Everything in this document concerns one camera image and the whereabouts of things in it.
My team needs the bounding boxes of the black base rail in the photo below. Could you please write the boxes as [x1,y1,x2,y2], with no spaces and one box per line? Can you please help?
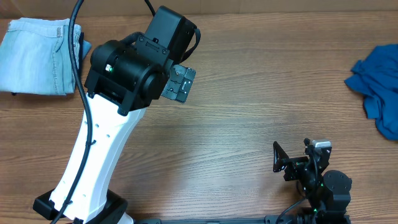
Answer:
[134,214,338,224]

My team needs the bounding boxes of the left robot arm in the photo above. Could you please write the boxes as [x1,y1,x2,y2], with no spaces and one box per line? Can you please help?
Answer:
[33,6,201,223]

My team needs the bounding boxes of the light blue denim shorts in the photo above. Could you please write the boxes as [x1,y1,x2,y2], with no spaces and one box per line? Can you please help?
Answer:
[1,17,75,96]

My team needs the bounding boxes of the crumpled blue t-shirt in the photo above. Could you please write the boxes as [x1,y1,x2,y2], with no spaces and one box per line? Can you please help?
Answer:
[345,44,397,141]

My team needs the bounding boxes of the folded light blue garment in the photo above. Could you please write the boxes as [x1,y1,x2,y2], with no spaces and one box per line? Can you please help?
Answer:
[81,40,92,60]

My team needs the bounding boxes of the folded dark navy garment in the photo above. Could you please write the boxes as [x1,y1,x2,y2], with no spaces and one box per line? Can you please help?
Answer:
[11,30,85,96]

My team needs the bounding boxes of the brown cardboard wall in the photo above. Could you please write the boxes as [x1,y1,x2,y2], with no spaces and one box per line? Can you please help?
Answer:
[1,0,397,19]

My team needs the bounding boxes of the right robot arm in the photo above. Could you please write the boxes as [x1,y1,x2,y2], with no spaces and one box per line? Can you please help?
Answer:
[265,138,352,224]

